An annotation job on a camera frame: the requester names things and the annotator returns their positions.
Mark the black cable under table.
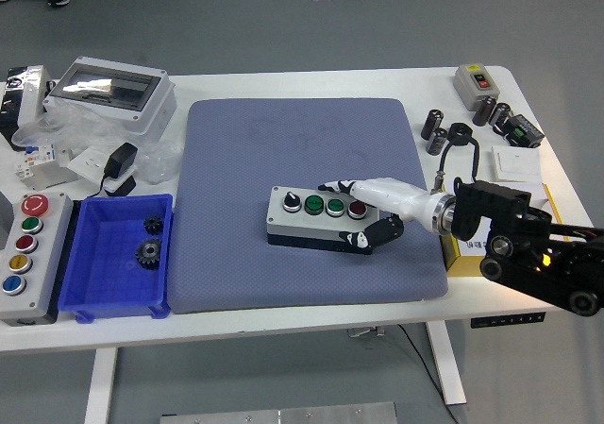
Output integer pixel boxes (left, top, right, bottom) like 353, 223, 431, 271
395, 323, 461, 424

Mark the grey metal plate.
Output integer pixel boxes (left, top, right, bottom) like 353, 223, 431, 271
159, 400, 397, 424

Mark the white circuit breaker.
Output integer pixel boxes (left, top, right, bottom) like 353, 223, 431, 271
13, 141, 79, 192

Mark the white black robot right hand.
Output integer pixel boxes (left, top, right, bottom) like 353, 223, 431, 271
318, 177, 438, 255

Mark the yellow and white cardboard box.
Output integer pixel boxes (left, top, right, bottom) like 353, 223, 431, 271
443, 182, 565, 278

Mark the black power adapter with cord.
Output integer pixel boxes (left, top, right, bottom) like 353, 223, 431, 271
87, 142, 139, 197

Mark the clear plastic bag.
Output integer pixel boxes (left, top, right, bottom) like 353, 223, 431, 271
11, 102, 185, 187

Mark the black module with green terminal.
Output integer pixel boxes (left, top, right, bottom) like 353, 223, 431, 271
493, 113, 546, 149

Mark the grey four-button control box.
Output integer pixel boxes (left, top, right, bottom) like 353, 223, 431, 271
266, 185, 381, 254

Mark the grey two-button switch box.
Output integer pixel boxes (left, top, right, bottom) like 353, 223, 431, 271
452, 63, 501, 112

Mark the white wall switch plate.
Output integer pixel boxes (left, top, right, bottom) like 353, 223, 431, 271
490, 144, 542, 183

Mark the large black bevel gear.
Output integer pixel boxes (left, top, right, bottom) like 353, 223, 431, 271
134, 237, 164, 270

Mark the black hexagonal nut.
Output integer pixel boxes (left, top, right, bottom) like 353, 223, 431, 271
446, 122, 474, 143

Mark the black desk height control panel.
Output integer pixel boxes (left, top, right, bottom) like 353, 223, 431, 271
470, 311, 547, 330

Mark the grey five-button control station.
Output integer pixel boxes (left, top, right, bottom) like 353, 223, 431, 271
0, 191, 75, 327

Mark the white enclosure with clear window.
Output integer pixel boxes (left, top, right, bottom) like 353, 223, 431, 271
42, 56, 178, 137

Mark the white table leg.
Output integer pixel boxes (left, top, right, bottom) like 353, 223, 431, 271
426, 320, 468, 406
84, 347, 118, 424

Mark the blue plastic bin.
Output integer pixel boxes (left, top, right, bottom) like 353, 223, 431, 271
57, 193, 175, 324

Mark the blue-grey fabric mat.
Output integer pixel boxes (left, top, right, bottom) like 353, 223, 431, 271
167, 96, 449, 315

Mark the white wall socket plate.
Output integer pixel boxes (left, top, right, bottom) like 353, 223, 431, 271
67, 144, 136, 194

